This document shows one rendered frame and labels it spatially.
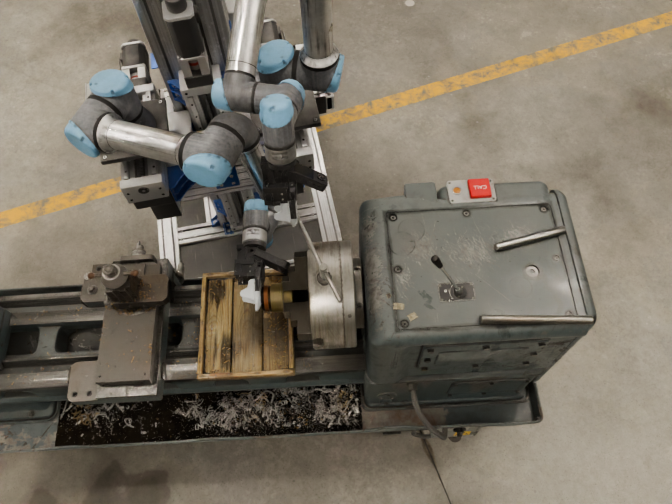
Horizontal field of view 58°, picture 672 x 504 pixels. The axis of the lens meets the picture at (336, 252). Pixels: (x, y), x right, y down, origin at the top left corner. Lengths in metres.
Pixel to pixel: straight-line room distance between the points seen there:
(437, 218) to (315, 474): 1.42
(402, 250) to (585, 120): 2.25
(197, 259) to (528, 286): 1.69
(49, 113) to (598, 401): 3.30
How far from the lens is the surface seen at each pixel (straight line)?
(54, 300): 2.27
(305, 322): 1.73
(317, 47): 1.82
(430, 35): 4.01
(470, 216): 1.74
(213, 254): 2.90
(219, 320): 2.02
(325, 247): 1.72
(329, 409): 2.23
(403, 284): 1.62
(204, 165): 1.64
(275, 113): 1.39
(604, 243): 3.34
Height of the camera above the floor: 2.73
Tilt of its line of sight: 63 degrees down
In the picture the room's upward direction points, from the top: 3 degrees counter-clockwise
